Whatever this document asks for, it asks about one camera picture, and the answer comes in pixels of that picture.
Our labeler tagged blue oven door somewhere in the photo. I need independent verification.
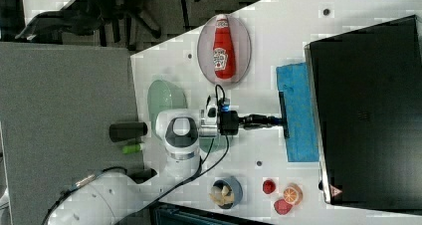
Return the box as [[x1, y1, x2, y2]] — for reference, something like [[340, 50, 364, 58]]
[[276, 63, 319, 162]]

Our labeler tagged red ketchup bottle plush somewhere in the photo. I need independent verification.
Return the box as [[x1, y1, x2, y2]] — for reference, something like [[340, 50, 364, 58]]
[[213, 14, 236, 80]]

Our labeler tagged black office chair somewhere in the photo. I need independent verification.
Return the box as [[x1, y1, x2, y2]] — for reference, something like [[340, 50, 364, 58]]
[[16, 0, 161, 51]]

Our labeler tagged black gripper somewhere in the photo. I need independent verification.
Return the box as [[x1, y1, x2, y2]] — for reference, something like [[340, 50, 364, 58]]
[[219, 111, 283, 135]]

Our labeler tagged green marker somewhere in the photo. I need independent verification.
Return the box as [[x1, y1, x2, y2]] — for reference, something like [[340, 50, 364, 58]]
[[122, 143, 142, 154]]

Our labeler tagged blue bowl with food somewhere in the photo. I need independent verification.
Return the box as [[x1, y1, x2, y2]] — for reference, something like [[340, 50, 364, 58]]
[[209, 176, 243, 209]]

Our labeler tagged black toaster oven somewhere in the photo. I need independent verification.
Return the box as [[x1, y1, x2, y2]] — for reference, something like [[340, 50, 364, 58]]
[[305, 15, 422, 215]]

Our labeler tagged black cylinder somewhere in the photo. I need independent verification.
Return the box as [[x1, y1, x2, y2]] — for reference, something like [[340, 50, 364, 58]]
[[108, 121, 148, 142]]

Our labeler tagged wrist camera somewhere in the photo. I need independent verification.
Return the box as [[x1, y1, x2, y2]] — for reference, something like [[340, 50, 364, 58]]
[[205, 95, 230, 118]]

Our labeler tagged grey round plate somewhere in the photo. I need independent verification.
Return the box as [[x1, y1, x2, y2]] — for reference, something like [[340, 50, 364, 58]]
[[197, 14, 252, 86]]

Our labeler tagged grey partition panel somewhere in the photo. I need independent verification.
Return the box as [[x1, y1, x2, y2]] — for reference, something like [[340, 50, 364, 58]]
[[0, 43, 143, 225]]

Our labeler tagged red toy fruit slice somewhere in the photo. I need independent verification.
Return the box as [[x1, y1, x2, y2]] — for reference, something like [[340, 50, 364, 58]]
[[274, 199, 293, 215]]

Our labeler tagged red toy strawberry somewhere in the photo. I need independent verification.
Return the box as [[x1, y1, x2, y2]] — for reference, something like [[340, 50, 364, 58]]
[[263, 179, 276, 194]]

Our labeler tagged orange slice toy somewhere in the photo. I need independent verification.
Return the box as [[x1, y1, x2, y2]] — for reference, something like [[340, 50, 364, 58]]
[[283, 183, 303, 205]]

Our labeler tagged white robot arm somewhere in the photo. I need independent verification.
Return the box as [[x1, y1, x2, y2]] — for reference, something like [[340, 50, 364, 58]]
[[42, 108, 287, 225]]

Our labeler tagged green cup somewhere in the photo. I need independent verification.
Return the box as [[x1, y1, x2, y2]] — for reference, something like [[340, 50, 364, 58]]
[[147, 80, 218, 154]]

